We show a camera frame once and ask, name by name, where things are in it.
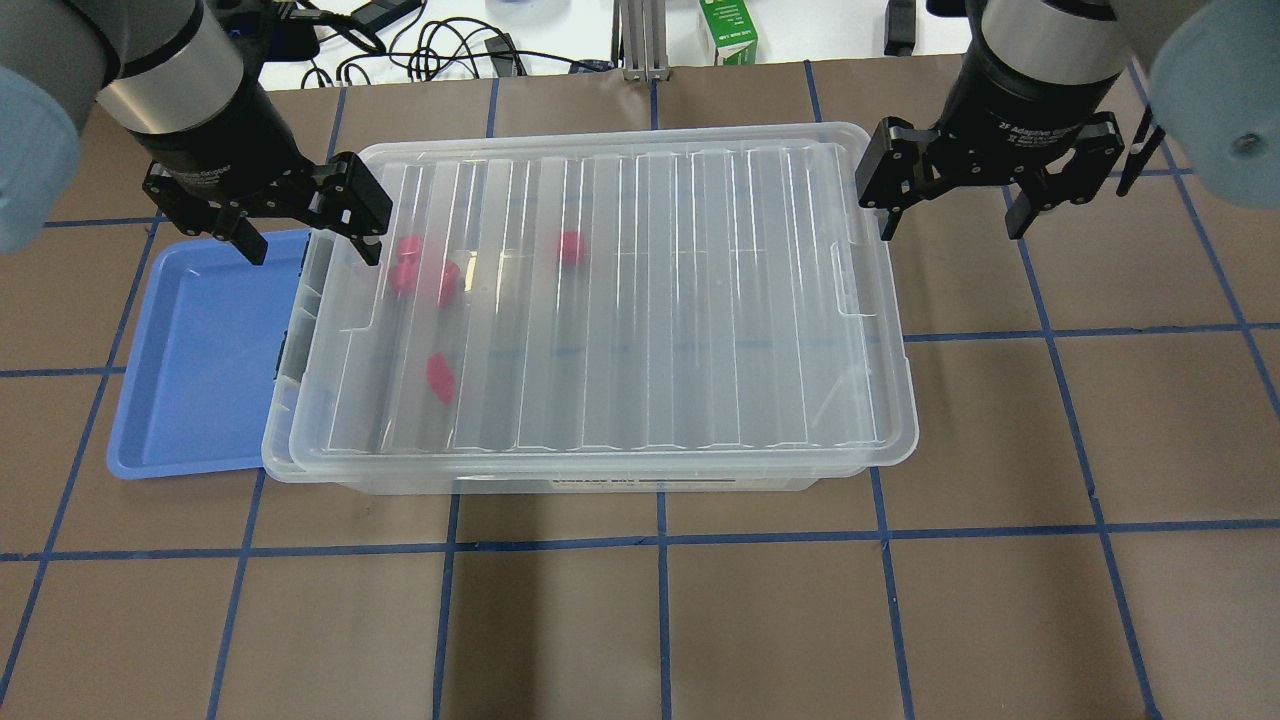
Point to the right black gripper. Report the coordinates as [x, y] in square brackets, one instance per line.
[1030, 105]

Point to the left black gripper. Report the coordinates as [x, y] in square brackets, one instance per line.
[222, 132]

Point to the clear plastic box lid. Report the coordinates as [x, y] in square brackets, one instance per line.
[771, 183]

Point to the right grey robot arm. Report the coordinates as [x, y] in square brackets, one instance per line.
[1203, 73]

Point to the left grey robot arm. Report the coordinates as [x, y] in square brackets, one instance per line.
[171, 76]

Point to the blue plastic tray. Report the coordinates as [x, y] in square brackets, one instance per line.
[199, 379]

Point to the clear plastic storage box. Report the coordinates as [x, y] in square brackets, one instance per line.
[653, 362]

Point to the black device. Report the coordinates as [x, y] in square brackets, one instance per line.
[899, 28]

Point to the green white carton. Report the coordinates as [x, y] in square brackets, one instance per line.
[728, 32]

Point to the grey metal stand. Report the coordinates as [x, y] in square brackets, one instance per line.
[639, 40]

